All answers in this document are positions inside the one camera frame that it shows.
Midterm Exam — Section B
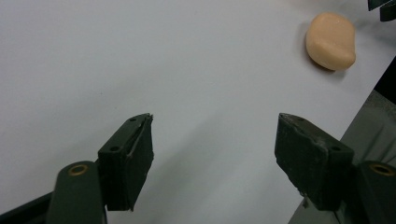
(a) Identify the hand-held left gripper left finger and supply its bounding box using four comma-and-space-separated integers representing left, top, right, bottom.
97, 112, 155, 212

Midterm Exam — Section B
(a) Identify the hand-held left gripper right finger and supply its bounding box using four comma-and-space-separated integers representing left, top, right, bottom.
274, 112, 355, 212

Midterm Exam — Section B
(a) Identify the peach mango-shaped soft toy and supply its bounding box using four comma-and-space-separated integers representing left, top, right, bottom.
304, 11, 357, 72

